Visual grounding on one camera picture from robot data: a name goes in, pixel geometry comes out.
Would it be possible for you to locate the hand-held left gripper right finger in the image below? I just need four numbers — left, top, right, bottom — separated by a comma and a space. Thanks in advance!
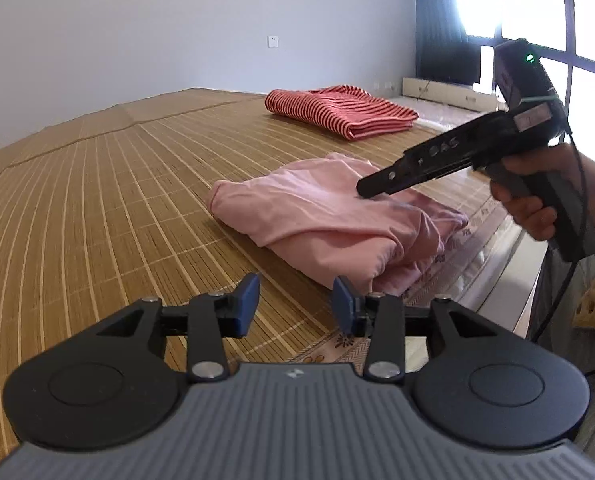
331, 275, 498, 381

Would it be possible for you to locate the white board under window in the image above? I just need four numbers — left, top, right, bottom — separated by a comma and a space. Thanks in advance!
401, 76, 507, 112

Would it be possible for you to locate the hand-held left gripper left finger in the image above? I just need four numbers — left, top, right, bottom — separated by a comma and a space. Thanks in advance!
95, 272, 261, 381

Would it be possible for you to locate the bamboo bed mat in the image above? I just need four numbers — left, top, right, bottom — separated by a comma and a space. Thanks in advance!
0, 87, 508, 386

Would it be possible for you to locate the red striped folded garment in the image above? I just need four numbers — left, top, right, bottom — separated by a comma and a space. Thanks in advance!
264, 86, 419, 142

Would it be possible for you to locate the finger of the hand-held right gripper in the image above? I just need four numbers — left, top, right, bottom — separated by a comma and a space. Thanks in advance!
356, 157, 444, 200

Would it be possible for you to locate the dark curtain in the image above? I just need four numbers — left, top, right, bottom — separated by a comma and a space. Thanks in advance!
413, 0, 481, 83

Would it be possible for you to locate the black cable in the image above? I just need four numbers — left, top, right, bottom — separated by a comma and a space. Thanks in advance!
527, 125, 595, 377

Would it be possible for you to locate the person's right hand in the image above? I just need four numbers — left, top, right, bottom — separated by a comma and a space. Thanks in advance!
490, 145, 592, 242

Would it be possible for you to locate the pink cartoon print shirt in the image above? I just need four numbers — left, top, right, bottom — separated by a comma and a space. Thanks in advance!
208, 152, 471, 297

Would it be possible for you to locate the white bed frame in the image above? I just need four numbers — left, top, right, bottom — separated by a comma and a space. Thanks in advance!
457, 220, 551, 346

